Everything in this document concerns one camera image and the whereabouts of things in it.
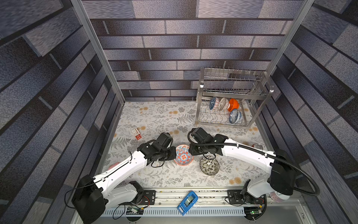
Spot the aluminium rail frame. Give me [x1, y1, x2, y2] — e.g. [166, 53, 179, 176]
[77, 184, 315, 224]

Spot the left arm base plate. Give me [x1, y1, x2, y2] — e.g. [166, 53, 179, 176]
[137, 190, 156, 206]

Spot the blue floral rim bowl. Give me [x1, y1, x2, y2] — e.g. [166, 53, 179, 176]
[229, 109, 242, 124]

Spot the red soda can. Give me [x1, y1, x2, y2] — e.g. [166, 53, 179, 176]
[252, 143, 263, 150]

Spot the floral table mat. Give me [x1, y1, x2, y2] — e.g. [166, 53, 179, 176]
[102, 101, 265, 188]

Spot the steel two-tier dish rack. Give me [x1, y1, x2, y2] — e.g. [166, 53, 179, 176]
[195, 68, 274, 130]

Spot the black white floral bowl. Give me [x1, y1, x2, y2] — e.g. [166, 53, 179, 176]
[200, 158, 220, 176]

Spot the blue dotted pattern bowl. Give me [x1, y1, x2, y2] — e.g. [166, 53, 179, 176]
[209, 97, 220, 110]

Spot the white lattice pattern bowl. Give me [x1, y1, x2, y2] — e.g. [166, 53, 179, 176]
[218, 98, 229, 111]

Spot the orange bowl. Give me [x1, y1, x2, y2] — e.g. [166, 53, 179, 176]
[228, 99, 240, 112]

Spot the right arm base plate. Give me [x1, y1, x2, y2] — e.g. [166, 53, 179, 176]
[227, 189, 266, 205]

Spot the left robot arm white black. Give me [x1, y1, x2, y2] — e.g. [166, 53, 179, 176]
[71, 133, 176, 224]

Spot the small red white box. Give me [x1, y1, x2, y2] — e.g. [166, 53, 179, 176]
[131, 128, 142, 141]

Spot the blue handheld meter device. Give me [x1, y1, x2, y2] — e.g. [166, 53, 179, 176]
[177, 191, 199, 216]

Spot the pink alarm clock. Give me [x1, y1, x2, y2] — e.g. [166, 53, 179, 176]
[108, 162, 119, 170]

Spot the red blue floral bowl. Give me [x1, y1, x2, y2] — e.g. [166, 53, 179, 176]
[174, 145, 194, 166]

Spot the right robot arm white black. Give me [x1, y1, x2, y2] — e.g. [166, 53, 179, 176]
[187, 127, 296, 203]

